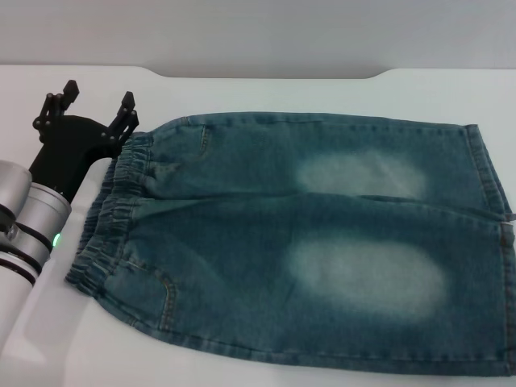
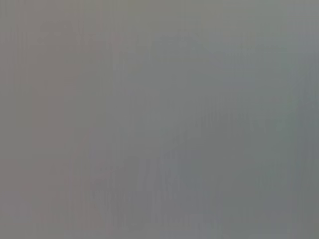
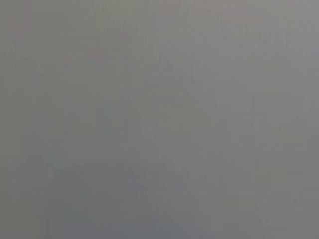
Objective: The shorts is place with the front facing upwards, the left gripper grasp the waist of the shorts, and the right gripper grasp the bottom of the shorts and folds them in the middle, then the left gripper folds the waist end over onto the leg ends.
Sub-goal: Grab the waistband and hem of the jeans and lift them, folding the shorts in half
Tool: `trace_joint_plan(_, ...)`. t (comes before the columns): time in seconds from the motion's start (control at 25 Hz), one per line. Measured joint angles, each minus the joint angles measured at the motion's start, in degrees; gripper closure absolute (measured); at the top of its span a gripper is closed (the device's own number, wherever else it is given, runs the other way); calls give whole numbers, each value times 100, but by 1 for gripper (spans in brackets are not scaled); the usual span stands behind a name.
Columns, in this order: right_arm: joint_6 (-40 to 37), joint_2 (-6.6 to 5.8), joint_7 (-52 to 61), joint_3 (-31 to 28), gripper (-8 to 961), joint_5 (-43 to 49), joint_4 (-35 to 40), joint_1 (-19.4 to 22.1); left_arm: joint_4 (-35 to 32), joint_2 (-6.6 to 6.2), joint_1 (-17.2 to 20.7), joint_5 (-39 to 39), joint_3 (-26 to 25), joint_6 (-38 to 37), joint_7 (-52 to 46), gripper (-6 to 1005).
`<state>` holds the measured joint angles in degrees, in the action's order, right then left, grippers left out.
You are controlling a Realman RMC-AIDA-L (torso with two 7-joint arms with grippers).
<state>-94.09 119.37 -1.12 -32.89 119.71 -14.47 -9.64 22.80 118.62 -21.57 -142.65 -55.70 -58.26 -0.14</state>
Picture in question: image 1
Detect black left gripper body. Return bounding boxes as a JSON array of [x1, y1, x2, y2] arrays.
[[30, 115, 123, 202]]

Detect blue denim shorts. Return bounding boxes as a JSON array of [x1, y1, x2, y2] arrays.
[[64, 114, 516, 368]]

